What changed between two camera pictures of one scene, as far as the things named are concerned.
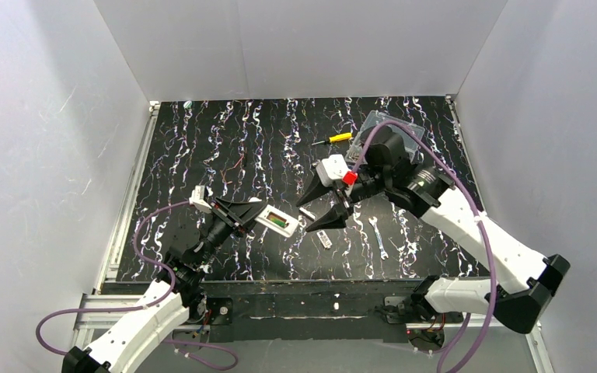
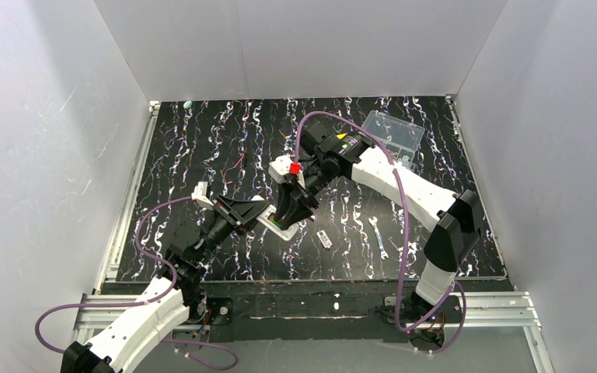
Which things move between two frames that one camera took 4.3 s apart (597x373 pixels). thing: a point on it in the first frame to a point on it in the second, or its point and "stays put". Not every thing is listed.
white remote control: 276,219 stays put
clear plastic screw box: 412,136 stays put
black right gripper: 353,190 to 298,186
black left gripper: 224,215 stays put
